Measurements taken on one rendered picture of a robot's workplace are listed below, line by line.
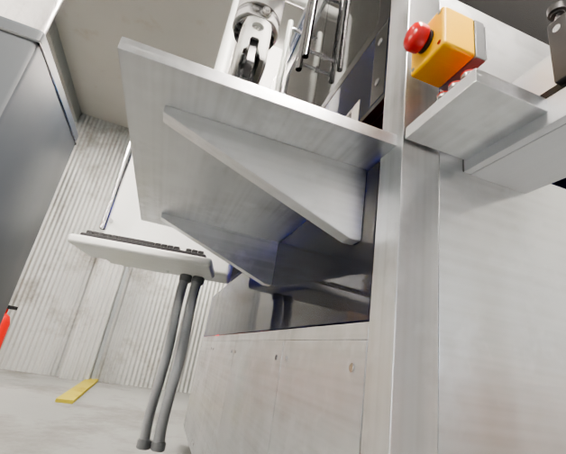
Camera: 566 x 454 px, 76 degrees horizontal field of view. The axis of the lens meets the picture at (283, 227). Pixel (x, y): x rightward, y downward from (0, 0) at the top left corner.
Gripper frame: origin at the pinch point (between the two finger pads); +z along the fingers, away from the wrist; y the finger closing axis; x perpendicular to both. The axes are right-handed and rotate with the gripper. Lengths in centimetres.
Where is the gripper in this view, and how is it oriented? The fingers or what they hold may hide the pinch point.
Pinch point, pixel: (237, 103)
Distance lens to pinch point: 64.6
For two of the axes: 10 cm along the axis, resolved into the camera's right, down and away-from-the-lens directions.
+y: -3.1, 2.9, 9.1
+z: -1.5, 9.3, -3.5
